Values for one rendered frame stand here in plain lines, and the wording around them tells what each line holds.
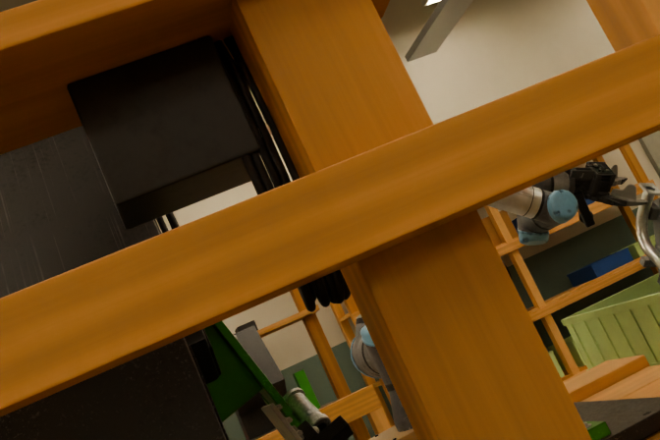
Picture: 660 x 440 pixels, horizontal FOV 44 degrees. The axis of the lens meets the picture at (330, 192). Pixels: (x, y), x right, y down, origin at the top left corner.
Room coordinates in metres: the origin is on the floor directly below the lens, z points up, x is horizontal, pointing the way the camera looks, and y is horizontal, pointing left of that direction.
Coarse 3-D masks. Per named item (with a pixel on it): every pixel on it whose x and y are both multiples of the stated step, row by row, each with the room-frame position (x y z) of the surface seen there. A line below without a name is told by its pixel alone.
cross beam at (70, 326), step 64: (640, 64) 0.85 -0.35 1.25; (448, 128) 0.79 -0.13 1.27; (512, 128) 0.81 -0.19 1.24; (576, 128) 0.82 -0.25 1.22; (640, 128) 0.84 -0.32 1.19; (320, 192) 0.76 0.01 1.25; (384, 192) 0.77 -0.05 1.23; (448, 192) 0.78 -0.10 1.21; (512, 192) 0.84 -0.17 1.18; (128, 256) 0.71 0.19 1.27; (192, 256) 0.72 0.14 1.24; (256, 256) 0.74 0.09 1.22; (320, 256) 0.75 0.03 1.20; (0, 320) 0.68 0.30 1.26; (64, 320) 0.69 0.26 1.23; (128, 320) 0.71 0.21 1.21; (192, 320) 0.72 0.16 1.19; (0, 384) 0.68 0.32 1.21; (64, 384) 0.70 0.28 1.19
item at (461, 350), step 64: (256, 0) 0.81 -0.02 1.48; (320, 0) 0.83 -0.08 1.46; (640, 0) 0.91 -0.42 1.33; (256, 64) 0.84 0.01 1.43; (320, 64) 0.82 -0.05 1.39; (384, 64) 0.84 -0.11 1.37; (320, 128) 0.81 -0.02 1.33; (384, 128) 0.83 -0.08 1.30; (384, 256) 0.81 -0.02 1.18; (448, 256) 0.83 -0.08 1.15; (384, 320) 0.81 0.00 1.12; (448, 320) 0.82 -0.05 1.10; (512, 320) 0.84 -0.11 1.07; (448, 384) 0.82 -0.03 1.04; (512, 384) 0.83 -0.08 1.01
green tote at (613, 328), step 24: (648, 288) 2.31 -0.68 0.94; (600, 312) 2.03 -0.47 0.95; (624, 312) 1.92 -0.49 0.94; (648, 312) 1.82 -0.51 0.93; (576, 336) 2.24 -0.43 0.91; (600, 336) 2.10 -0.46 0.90; (624, 336) 1.97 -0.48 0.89; (648, 336) 1.87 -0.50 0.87; (600, 360) 2.17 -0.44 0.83; (648, 360) 1.93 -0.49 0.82
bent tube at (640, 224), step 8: (640, 184) 2.19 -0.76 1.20; (648, 184) 2.19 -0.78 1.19; (648, 192) 2.15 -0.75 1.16; (656, 192) 2.16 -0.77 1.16; (648, 200) 2.18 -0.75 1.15; (640, 208) 2.21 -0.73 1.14; (648, 208) 2.20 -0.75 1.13; (640, 216) 2.22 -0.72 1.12; (640, 224) 2.22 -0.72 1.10; (640, 232) 2.22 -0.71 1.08; (640, 240) 2.22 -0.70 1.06; (648, 240) 2.21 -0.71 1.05; (648, 248) 2.19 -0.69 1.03; (648, 256) 2.19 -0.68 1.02; (656, 256) 2.16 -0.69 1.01; (656, 264) 2.15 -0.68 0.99
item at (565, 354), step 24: (504, 216) 6.93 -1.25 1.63; (576, 216) 7.00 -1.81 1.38; (624, 216) 7.74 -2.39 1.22; (504, 240) 6.85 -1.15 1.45; (600, 264) 7.08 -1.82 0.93; (624, 264) 7.15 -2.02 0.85; (528, 288) 6.84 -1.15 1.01; (576, 288) 6.96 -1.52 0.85; (600, 288) 6.97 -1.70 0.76; (336, 312) 6.79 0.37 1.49; (528, 312) 6.81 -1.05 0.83; (552, 312) 6.82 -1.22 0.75; (552, 336) 6.85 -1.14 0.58; (576, 360) 7.01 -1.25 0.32; (384, 408) 6.80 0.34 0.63
